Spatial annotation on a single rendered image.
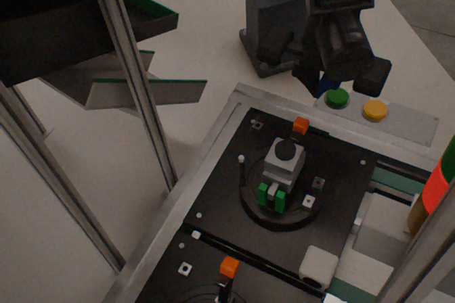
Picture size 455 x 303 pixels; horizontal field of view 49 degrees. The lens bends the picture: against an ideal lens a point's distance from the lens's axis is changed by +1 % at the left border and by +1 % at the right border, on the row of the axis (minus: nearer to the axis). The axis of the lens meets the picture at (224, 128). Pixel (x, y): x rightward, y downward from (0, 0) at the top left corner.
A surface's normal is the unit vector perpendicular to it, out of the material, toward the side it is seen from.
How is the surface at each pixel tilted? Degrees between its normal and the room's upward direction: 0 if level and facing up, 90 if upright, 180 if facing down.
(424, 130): 0
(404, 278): 90
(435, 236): 90
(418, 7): 0
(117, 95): 90
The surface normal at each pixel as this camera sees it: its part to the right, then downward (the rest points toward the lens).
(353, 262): -0.07, -0.56
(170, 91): 0.80, 0.47
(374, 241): -0.46, 0.75
